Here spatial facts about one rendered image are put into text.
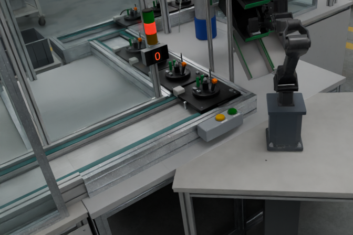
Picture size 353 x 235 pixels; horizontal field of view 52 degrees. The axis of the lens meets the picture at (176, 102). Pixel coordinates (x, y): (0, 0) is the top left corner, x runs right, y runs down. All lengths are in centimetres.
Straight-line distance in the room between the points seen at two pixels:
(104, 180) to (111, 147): 20
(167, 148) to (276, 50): 82
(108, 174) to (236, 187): 50
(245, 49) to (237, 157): 60
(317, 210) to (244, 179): 115
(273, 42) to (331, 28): 131
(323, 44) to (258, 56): 140
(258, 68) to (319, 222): 109
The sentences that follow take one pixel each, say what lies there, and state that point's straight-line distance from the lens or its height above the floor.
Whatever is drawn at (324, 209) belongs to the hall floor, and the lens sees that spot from 259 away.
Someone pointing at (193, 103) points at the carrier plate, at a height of 97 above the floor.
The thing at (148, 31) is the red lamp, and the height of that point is 132.
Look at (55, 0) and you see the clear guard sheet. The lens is 152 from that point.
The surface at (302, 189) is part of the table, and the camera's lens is 147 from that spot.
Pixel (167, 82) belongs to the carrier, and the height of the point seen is 97.
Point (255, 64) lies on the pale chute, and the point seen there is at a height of 104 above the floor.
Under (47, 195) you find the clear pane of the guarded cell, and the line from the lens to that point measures 142.
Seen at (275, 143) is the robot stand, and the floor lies 89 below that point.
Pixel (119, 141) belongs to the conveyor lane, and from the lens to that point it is 167.
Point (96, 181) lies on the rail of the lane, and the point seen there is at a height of 92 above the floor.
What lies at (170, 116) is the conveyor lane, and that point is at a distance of 176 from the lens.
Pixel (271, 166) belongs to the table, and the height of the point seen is 86.
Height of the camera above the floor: 189
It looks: 32 degrees down
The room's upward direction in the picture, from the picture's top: 8 degrees counter-clockwise
